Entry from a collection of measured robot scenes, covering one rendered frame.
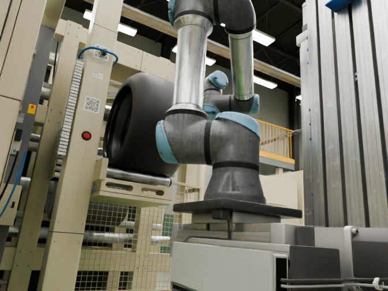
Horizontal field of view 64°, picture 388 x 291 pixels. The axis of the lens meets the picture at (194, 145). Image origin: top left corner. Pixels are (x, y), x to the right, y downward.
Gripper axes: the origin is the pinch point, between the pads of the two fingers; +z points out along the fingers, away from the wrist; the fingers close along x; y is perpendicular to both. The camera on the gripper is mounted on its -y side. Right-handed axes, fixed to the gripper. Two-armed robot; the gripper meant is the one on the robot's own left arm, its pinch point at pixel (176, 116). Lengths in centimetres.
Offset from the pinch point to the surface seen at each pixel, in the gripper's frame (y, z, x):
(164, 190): -32.2, 16.3, -3.0
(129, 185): -32.1, 16.2, 14.8
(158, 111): 0.7, 1.1, 9.3
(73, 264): -66, 30, 32
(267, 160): 227, 508, -589
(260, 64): 384, 324, -401
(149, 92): 9.8, 2.3, 13.7
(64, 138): -12, 28, 44
